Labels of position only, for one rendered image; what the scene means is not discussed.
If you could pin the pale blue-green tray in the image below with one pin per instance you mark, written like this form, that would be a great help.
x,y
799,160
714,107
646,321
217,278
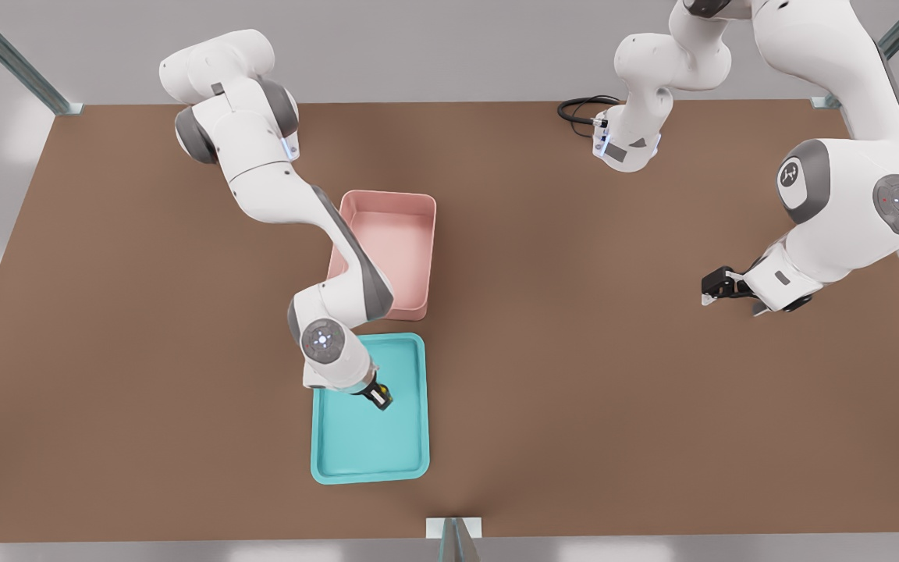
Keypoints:
x,y
370,410

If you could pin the pink box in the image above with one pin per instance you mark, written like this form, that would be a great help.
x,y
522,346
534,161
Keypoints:
x,y
391,250

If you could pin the silver frame post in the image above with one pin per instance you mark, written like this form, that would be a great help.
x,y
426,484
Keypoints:
x,y
16,58
456,538
890,43

